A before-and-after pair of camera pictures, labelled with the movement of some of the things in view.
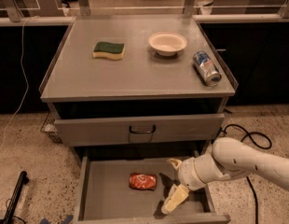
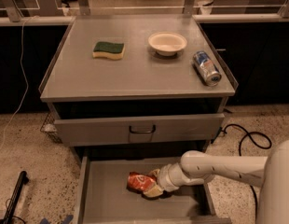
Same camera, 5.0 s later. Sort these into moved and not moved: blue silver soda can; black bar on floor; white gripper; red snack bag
Moved: white gripper
Not moved: black bar on floor; blue silver soda can; red snack bag
